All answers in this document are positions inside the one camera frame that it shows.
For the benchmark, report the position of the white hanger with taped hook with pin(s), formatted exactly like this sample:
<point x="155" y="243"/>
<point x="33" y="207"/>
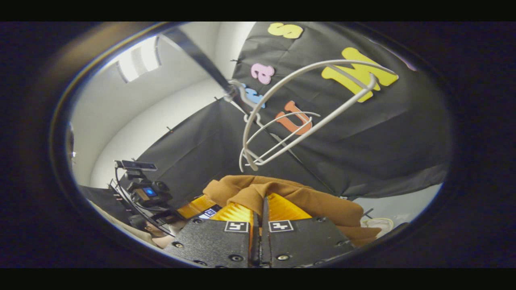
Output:
<point x="282" y="77"/>

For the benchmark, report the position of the ceiling light panel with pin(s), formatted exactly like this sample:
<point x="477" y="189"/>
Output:
<point x="139" y="60"/>

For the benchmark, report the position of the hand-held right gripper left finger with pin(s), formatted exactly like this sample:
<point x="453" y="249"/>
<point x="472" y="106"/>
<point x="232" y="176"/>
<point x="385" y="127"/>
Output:
<point x="213" y="245"/>

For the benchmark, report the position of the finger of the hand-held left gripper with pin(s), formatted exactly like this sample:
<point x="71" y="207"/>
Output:
<point x="197" y="207"/>

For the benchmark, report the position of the black backdrop cloth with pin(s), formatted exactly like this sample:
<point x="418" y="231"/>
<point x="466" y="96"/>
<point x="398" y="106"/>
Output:
<point x="383" y="141"/>

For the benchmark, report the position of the white plastic hanger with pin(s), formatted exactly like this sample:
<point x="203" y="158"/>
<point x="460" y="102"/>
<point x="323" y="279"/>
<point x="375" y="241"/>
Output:
<point x="290" y="119"/>

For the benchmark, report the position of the white laundry hamper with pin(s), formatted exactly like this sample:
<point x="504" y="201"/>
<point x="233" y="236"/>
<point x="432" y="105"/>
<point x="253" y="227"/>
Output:
<point x="381" y="225"/>

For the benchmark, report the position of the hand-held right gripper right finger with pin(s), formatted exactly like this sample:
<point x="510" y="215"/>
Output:
<point x="302" y="245"/>

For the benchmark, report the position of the black clothes rack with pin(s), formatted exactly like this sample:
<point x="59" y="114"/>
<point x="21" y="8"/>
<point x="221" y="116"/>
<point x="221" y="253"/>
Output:
<point x="201" y="58"/>

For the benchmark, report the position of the brown shirt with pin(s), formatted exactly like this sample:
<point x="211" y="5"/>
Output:
<point x="314" y="203"/>

